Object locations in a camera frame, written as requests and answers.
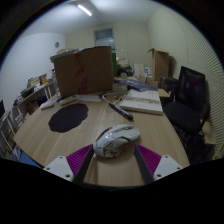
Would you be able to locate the open tall cardboard box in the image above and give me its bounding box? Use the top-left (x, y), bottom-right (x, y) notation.
top-left (147, 48), bottom-right (170, 82)

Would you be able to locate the white remote control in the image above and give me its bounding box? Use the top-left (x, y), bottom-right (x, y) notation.
top-left (58, 94), bottom-right (80, 107)

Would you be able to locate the white cable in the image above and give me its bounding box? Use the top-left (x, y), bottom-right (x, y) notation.
top-left (101, 93), bottom-right (129, 108)

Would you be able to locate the blue book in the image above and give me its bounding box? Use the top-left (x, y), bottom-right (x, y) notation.
top-left (114, 78), bottom-right (158, 93)

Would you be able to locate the black office chair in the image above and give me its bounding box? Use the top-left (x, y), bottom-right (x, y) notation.
top-left (162, 65), bottom-right (211, 164)

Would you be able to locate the white thick book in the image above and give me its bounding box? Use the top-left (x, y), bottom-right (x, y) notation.
top-left (119, 88), bottom-right (164, 116)

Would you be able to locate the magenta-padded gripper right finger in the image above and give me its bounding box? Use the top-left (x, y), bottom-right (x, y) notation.
top-left (133, 143), bottom-right (184, 186)

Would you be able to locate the large brown cardboard box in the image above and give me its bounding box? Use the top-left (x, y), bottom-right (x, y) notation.
top-left (53, 45), bottom-right (115, 99)

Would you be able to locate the cluttered shelf unit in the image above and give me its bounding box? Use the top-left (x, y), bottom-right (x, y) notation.
top-left (0, 73), bottom-right (58, 158)

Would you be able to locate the window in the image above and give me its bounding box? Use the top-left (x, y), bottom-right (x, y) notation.
top-left (93, 27), bottom-right (116, 48)

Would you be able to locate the ceiling tube light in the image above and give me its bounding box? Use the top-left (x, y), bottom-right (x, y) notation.
top-left (77, 3), bottom-right (93, 17)

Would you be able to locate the black irregular mouse pad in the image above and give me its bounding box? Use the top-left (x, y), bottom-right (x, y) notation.
top-left (48, 102), bottom-right (90, 134)

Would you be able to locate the white and black computer mouse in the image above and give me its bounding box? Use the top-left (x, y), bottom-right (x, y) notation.
top-left (92, 124), bottom-right (141, 159)

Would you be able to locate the black marker pen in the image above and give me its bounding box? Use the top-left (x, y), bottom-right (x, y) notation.
top-left (108, 102), bottom-right (134, 122)

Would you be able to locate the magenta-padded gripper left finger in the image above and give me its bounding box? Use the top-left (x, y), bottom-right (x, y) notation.
top-left (43, 143), bottom-right (95, 186)

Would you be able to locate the small white flat case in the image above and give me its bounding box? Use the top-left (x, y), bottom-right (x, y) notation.
top-left (39, 100), bottom-right (55, 110)

